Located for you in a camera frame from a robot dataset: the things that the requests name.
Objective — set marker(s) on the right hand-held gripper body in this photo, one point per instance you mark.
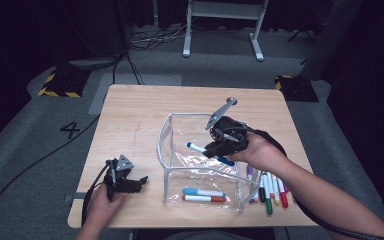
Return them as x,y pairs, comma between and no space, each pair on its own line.
230,136

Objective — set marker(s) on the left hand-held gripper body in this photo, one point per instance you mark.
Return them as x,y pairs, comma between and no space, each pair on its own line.
115,181

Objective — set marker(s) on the clear plastic pouch white trim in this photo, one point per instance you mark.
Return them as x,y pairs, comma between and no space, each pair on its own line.
210,170

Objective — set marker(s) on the dark blue marker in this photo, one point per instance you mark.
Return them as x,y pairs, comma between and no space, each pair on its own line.
195,146

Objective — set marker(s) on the light blue marker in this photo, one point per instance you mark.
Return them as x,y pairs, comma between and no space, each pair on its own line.
193,191

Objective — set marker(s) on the brown-red marker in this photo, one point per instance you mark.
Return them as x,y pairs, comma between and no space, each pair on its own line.
218,199

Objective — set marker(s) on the orange marker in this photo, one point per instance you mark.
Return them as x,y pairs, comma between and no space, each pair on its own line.
270,186

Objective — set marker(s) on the black marker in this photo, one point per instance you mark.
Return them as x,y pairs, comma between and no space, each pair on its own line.
262,196

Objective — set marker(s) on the yellow marker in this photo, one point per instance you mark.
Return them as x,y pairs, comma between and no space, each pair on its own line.
276,193

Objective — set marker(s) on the magenta marker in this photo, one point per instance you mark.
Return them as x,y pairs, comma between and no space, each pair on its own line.
286,188

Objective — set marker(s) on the dark green marker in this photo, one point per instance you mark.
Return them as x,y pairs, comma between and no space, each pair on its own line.
269,208

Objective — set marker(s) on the red marker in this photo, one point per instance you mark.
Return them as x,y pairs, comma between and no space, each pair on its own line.
284,200

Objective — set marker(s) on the person's left hand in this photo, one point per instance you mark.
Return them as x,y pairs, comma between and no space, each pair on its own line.
101,210

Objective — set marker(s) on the person's right hand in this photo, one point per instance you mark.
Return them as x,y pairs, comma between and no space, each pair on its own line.
263,153

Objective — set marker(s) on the grey table grommet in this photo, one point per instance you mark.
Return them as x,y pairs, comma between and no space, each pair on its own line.
232,100

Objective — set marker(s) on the grey tape strip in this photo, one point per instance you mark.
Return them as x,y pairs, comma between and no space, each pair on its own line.
80,196

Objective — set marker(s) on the purple marker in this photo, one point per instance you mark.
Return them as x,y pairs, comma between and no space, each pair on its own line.
249,170

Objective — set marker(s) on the pink marker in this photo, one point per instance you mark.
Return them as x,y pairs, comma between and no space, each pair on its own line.
256,195

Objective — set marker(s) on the person's grey lap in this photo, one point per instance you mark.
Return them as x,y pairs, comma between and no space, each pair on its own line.
206,236

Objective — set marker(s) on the black tripod legs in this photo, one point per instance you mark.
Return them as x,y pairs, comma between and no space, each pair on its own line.
293,36

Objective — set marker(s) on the grey stand base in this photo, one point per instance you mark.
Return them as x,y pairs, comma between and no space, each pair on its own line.
93,63

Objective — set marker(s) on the white metal stand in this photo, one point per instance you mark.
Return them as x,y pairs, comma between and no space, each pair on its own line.
226,10

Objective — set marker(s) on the yellow-black striped base plate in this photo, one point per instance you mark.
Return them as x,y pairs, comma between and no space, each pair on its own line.
296,90
63,83

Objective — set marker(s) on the grey covered post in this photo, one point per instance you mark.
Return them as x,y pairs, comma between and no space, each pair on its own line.
330,40

